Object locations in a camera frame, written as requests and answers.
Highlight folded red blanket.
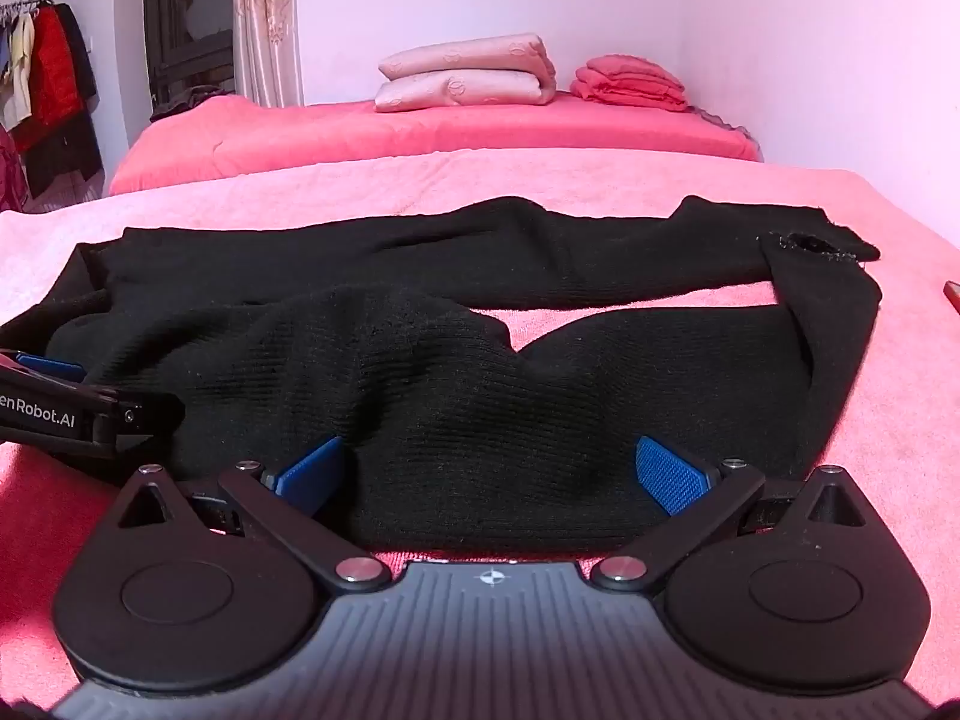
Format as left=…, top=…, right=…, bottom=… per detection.
left=570, top=54, right=689, bottom=113

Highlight pink patterned curtain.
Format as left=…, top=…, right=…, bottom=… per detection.
left=232, top=0, right=305, bottom=108

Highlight hanging cream garment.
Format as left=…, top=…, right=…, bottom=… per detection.
left=9, top=11, right=37, bottom=122

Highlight hanging black coat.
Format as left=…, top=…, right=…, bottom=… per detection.
left=34, top=3, right=104, bottom=185

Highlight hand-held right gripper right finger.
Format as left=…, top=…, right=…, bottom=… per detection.
left=590, top=434, right=868, bottom=591

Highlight dark cloth heap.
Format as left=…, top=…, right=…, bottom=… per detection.
left=150, top=85, right=235, bottom=123

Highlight red bed sheet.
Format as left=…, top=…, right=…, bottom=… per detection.
left=109, top=94, right=766, bottom=197

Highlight black knit pants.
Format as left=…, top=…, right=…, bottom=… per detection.
left=0, top=195, right=883, bottom=553

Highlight hanging red jacket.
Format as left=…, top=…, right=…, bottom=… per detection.
left=28, top=7, right=82, bottom=152

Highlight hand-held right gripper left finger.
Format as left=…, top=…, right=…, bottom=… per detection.
left=112, top=433, right=392, bottom=591

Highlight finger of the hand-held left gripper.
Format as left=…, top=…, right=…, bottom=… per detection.
left=0, top=347, right=89, bottom=385

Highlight dark window frame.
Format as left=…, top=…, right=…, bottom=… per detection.
left=142, top=0, right=238, bottom=112

